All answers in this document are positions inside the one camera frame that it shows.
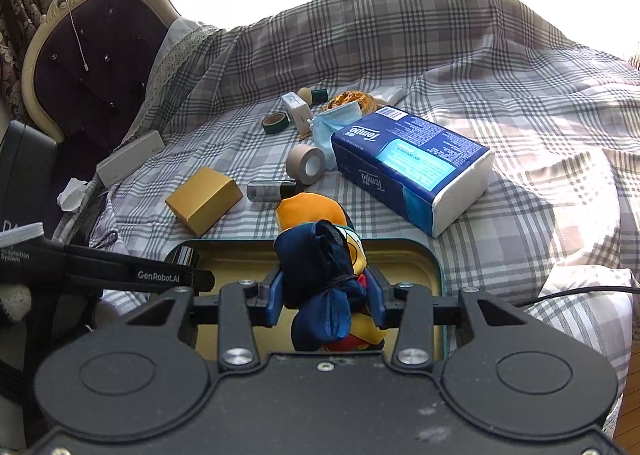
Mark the clear plastic packet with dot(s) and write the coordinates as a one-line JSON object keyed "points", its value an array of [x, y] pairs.
{"points": [[392, 96]]}

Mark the white lace-trimmed pillow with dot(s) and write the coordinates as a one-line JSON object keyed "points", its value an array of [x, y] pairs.
{"points": [[175, 50]]}

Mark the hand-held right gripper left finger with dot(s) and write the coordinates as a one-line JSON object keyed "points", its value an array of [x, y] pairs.
{"points": [[275, 297]]}

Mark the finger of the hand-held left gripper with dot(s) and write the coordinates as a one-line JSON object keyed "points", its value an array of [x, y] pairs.
{"points": [[200, 280]]}

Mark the orange embroidered pouch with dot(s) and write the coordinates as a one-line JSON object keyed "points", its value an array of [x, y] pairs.
{"points": [[352, 99]]}

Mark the black silver cylinder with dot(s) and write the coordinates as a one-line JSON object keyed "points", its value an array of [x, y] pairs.
{"points": [[265, 191]]}

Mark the navy orange cloth bundle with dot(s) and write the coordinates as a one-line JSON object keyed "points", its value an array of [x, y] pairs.
{"points": [[320, 255]]}

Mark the blue face mask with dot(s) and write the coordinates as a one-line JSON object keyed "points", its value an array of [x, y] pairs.
{"points": [[330, 127]]}

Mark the blue tissue pack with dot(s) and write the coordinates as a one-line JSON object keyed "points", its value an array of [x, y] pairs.
{"points": [[400, 160]]}

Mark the grey plaid blanket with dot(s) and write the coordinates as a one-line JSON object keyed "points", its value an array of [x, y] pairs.
{"points": [[450, 60]]}

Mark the green metal tray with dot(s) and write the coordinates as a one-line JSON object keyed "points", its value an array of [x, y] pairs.
{"points": [[235, 260]]}

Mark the purple tufted headboard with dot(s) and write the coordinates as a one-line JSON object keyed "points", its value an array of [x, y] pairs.
{"points": [[90, 60]]}

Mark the white phone box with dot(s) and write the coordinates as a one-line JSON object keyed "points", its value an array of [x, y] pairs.
{"points": [[130, 157]]}

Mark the crumpled white tissue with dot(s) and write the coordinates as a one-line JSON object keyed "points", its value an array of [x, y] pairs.
{"points": [[72, 195]]}

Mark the green tape roll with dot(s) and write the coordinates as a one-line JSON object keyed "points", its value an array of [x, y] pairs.
{"points": [[275, 130]]}

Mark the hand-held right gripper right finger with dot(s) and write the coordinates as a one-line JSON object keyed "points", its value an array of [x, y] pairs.
{"points": [[374, 300]]}

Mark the beige tape roll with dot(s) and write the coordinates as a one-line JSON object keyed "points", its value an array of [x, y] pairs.
{"points": [[297, 157]]}

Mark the gold cardboard box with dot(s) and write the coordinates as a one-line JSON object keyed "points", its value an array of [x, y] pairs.
{"points": [[202, 200]]}

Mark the small white tissue pack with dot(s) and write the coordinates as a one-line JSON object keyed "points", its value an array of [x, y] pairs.
{"points": [[297, 112]]}

